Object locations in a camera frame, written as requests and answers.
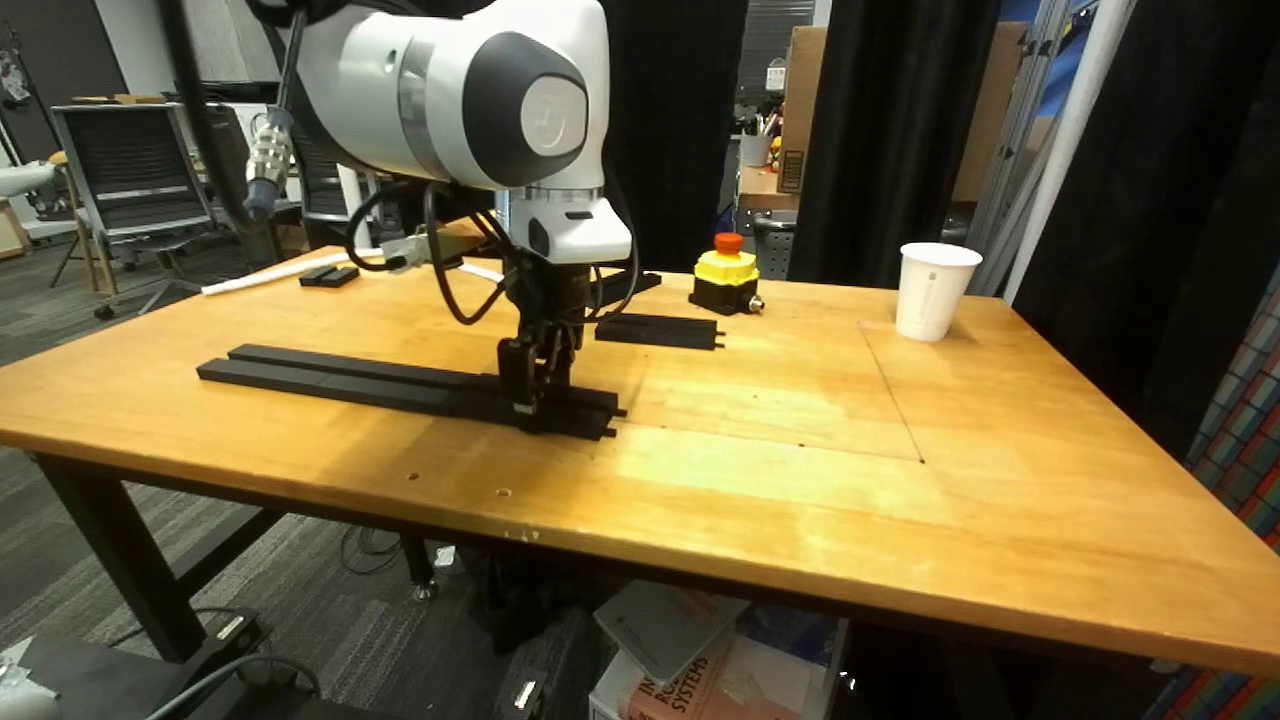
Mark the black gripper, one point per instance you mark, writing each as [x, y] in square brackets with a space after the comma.
[544, 303]

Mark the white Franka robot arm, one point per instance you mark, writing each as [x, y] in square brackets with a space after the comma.
[427, 92]

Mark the yellow red emergency stop button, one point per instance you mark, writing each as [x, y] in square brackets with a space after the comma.
[727, 274]

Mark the small black notched block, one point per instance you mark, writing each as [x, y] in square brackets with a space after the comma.
[331, 277]

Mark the grey folder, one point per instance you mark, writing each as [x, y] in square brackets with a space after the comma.
[664, 624]

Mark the white foam tube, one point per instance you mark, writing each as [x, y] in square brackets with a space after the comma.
[252, 277]

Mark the brown cardboard box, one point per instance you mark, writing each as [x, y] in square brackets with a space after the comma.
[805, 105]

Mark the pink printed cardboard box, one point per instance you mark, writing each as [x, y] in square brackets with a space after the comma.
[745, 685]

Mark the white paper cup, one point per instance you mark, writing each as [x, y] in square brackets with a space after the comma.
[939, 294]

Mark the narrow black curtain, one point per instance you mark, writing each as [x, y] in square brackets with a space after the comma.
[892, 135]

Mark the black mesh office chair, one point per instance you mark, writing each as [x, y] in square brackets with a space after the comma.
[133, 167]

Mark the white slanted pole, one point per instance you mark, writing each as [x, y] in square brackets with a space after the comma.
[1066, 144]

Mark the white crumpled plastic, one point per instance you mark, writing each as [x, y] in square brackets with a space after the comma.
[22, 685]

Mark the black metal table frame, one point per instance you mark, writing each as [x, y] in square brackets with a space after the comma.
[127, 561]

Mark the black curtain beside colourful wall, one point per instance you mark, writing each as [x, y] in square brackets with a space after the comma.
[1175, 200]

